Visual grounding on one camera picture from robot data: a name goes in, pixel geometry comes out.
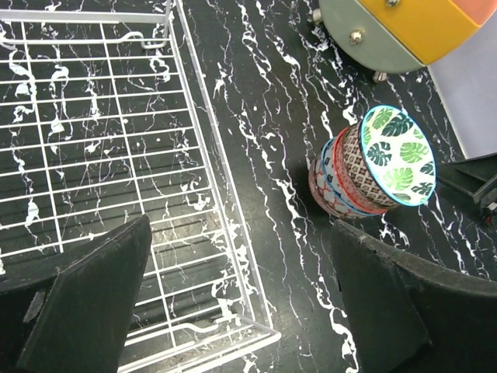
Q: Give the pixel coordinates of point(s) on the white wire dish rack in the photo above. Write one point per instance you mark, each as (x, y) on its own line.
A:
(105, 117)

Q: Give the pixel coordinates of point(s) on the brown patterned bowl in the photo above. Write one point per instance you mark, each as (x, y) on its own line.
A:
(354, 160)

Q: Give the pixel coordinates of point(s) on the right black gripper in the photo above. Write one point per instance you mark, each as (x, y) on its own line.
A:
(470, 186)

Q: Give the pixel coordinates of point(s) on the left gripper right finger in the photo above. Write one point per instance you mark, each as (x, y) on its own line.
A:
(385, 325)

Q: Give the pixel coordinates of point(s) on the pink patterned bowl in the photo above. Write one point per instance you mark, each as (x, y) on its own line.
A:
(348, 187)

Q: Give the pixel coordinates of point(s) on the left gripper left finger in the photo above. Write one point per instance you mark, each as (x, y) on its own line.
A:
(73, 310)

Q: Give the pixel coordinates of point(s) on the red lattice white bowl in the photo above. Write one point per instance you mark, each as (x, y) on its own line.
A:
(325, 196)

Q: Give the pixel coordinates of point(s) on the round pastel drawer cabinet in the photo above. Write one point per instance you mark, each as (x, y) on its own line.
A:
(395, 37)

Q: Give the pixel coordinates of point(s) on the green spotted white bowl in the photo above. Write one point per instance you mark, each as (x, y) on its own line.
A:
(398, 155)

